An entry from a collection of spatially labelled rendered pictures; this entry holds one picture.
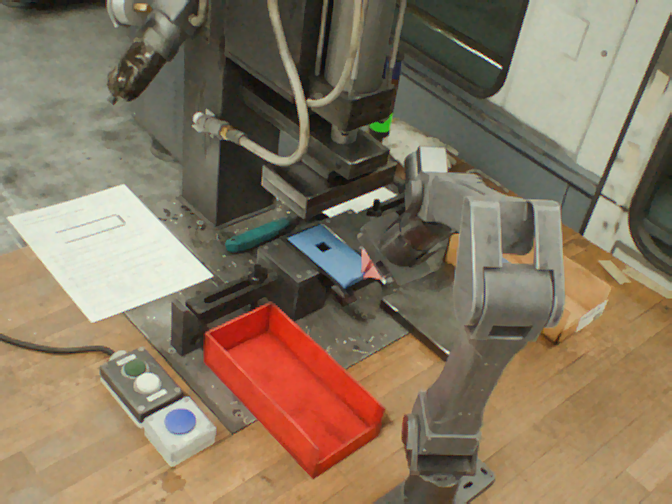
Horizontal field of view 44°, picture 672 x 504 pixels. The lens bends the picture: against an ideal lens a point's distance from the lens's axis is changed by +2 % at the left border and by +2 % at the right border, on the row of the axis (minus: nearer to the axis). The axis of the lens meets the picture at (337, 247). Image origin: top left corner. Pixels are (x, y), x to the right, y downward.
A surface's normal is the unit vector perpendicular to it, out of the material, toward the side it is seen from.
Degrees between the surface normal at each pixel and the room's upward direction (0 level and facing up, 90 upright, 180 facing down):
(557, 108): 90
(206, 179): 90
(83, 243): 1
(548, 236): 38
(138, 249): 0
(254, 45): 90
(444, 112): 90
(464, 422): 100
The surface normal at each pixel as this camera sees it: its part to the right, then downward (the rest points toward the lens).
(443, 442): 0.07, 0.75
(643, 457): 0.13, -0.78
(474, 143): -0.78, 0.30
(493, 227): 0.16, -0.22
